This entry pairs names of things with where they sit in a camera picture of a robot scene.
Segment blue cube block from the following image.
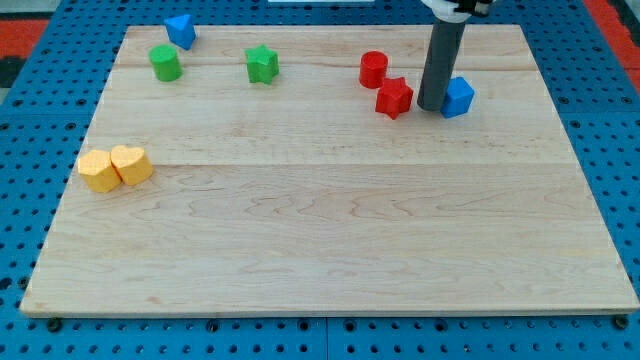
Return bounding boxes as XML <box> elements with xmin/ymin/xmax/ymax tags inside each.
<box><xmin>440</xmin><ymin>77</ymin><xmax>475</xmax><ymax>118</ymax></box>

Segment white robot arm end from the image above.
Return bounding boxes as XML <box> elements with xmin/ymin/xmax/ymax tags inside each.
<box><xmin>421</xmin><ymin>0</ymin><xmax>497</xmax><ymax>23</ymax></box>

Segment light wooden board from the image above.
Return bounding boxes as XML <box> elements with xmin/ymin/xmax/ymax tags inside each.
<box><xmin>21</xmin><ymin>25</ymin><xmax>639</xmax><ymax>318</ymax></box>

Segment red star block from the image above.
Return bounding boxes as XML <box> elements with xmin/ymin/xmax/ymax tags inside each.
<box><xmin>375</xmin><ymin>77</ymin><xmax>413</xmax><ymax>120</ymax></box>

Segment red cylinder block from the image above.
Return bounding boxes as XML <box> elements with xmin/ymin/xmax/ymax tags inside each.
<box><xmin>359</xmin><ymin>50</ymin><xmax>388</xmax><ymax>89</ymax></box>

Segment green star block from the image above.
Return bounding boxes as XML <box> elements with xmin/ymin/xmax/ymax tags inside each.
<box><xmin>245</xmin><ymin>44</ymin><xmax>279</xmax><ymax>84</ymax></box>

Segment yellow heart block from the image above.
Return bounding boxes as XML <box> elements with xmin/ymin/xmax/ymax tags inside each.
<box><xmin>110</xmin><ymin>145</ymin><xmax>154</xmax><ymax>186</ymax></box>

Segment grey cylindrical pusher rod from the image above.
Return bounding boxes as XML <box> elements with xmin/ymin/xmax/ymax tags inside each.
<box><xmin>417</xmin><ymin>20</ymin><xmax>466</xmax><ymax>111</ymax></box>

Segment green cylinder block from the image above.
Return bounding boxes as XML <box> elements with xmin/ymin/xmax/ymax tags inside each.
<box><xmin>149</xmin><ymin>44</ymin><xmax>182</xmax><ymax>82</ymax></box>

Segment blue triangular prism block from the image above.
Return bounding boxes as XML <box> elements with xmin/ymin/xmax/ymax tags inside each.
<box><xmin>164</xmin><ymin>14</ymin><xmax>197</xmax><ymax>51</ymax></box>

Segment yellow hexagon block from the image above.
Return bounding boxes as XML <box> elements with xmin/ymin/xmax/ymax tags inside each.
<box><xmin>77</xmin><ymin>150</ymin><xmax>122</xmax><ymax>193</ymax></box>

